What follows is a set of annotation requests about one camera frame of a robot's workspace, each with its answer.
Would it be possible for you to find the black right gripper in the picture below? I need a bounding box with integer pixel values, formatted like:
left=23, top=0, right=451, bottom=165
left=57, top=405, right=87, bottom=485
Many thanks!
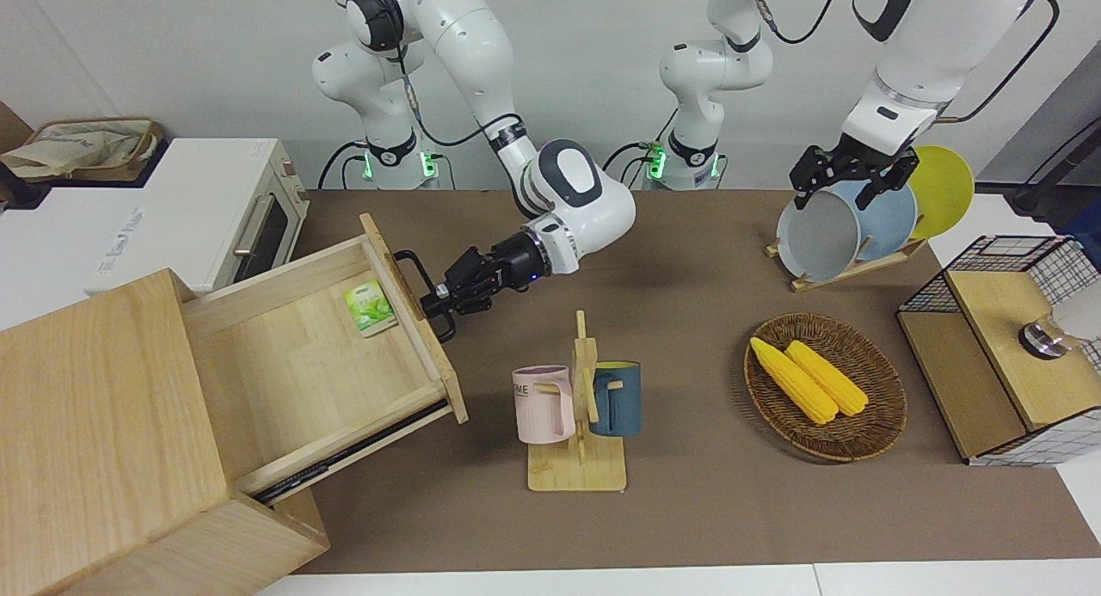
left=420, top=248, right=508, bottom=319

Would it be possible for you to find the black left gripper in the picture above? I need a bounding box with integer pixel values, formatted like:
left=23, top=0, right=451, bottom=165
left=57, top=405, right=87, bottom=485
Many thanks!
left=790, top=140, right=920, bottom=212

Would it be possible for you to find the black metal drawer handle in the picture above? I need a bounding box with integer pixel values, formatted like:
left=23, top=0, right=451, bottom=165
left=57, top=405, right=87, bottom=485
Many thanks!
left=394, top=249, right=458, bottom=345

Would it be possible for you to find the light wooden drawer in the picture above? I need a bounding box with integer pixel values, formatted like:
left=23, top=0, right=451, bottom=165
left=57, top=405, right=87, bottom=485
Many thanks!
left=183, top=212, right=471, bottom=504

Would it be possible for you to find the light wooden drawer cabinet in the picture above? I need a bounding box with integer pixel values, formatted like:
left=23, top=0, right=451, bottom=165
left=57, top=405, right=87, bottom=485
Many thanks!
left=0, top=267, right=331, bottom=596

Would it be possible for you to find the grey plate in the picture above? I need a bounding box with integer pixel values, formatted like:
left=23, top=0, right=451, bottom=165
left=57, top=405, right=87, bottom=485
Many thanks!
left=776, top=189, right=862, bottom=283

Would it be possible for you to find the light blue plate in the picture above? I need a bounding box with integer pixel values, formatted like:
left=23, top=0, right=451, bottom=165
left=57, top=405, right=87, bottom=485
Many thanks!
left=830, top=179, right=918, bottom=262

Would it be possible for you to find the green tea bag packet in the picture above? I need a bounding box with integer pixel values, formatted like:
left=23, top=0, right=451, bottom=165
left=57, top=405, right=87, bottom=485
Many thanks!
left=343, top=280, right=398, bottom=337

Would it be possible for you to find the wooden plate rack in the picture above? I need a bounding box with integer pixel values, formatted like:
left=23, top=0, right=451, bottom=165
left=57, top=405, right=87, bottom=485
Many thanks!
left=766, top=237, right=930, bottom=293

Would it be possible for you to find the yellow plate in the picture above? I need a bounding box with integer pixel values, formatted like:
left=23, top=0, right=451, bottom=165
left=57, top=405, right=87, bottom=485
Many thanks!
left=905, top=145, right=975, bottom=241

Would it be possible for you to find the pink mug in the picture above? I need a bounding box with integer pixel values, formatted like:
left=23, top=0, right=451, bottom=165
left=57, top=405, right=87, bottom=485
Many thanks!
left=512, top=366, right=575, bottom=445

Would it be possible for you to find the yellow corn cob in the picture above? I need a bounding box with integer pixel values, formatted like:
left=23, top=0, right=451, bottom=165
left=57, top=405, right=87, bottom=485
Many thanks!
left=750, top=336, right=840, bottom=426
left=784, top=340, right=870, bottom=418

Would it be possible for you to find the dark blue mug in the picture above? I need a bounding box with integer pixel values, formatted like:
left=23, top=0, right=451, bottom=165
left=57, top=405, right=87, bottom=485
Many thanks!
left=590, top=360, right=643, bottom=438

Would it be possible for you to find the wooden mug tree stand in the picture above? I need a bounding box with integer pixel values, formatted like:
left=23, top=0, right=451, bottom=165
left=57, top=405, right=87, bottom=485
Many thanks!
left=526, top=310, right=628, bottom=493

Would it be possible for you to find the brown table mat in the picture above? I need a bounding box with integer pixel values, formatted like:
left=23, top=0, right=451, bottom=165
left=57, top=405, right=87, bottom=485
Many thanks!
left=258, top=189, right=1101, bottom=575

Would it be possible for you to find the brown wicker basket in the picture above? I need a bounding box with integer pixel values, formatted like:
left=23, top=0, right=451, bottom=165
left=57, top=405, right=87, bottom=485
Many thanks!
left=743, top=312, right=908, bottom=464

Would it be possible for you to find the white toaster oven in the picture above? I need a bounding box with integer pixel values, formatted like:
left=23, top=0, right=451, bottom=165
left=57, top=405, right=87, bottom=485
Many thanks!
left=83, top=138, right=311, bottom=296

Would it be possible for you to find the white cylindrical grinder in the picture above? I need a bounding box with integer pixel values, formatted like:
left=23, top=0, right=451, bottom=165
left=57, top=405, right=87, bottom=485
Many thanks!
left=1019, top=299, right=1101, bottom=360

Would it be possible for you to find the brown basket with beige cloth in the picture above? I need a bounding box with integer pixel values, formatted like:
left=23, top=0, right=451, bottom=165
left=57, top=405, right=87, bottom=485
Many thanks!
left=0, top=117, right=164, bottom=184

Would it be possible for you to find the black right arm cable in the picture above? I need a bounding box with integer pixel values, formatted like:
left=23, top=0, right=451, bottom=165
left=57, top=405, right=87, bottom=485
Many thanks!
left=335, top=0, right=526, bottom=150

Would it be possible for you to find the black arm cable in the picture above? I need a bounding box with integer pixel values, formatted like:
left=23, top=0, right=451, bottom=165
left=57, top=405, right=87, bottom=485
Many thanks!
left=335, top=0, right=526, bottom=150
left=747, top=0, right=1061, bottom=124

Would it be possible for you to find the black wire shelf with wood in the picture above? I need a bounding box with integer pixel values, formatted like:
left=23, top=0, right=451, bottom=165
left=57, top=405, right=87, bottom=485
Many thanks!
left=896, top=235, right=1101, bottom=468

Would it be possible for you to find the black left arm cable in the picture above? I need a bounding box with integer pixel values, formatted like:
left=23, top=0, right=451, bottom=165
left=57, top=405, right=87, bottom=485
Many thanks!
left=747, top=0, right=1061, bottom=124

